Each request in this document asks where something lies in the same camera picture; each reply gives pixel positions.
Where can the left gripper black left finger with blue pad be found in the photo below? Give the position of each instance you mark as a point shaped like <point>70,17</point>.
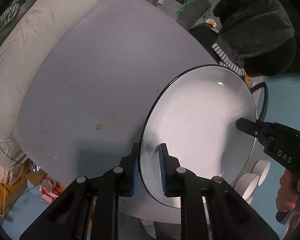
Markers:
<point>123,179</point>

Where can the white ribbed ramekin front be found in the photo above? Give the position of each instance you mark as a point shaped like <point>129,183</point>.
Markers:
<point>246,184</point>

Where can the dark grey blanket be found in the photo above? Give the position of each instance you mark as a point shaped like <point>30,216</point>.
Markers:
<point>259,32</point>

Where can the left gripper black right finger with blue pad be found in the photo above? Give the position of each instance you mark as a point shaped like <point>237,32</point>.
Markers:
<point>177,181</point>

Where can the grey striped cloth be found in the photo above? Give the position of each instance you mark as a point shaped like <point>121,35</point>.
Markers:
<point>227,62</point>

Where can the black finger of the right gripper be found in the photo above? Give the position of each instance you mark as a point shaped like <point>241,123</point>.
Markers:
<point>249,127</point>

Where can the white plate black rim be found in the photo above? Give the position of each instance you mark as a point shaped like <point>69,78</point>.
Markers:
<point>195,117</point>

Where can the black office chair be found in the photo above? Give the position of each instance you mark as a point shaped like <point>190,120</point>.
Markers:
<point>205,33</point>

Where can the white ribbed ramekin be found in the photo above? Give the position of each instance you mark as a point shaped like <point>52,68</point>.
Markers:
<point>246,184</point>
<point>261,168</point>

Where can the white ribbed ramekin back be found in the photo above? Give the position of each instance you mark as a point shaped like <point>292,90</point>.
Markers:
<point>261,168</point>

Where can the grey bed duvet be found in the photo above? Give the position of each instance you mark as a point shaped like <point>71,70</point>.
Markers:
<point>24,45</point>

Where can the right hand holding gripper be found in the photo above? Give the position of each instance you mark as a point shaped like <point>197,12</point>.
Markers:
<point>288,192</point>

